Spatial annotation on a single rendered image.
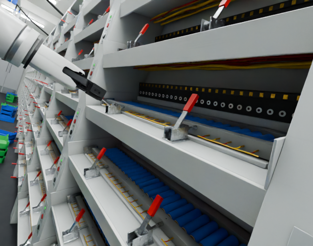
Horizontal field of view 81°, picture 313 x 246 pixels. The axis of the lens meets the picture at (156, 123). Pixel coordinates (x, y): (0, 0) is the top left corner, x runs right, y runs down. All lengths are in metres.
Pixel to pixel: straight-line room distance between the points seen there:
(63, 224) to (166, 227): 0.41
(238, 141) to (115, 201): 0.30
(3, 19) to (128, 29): 0.43
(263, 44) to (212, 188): 0.19
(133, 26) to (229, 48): 0.54
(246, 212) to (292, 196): 0.05
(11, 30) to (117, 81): 0.39
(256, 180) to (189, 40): 0.24
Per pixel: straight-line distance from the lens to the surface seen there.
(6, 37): 0.45
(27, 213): 1.42
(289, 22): 0.27
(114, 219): 0.42
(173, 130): 0.29
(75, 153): 0.73
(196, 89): 0.50
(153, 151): 0.33
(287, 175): 0.21
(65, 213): 0.76
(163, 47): 0.41
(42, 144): 1.44
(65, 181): 0.77
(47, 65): 0.44
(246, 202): 0.23
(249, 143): 0.30
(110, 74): 0.72
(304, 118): 0.21
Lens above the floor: 0.95
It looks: level
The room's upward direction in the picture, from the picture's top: 19 degrees clockwise
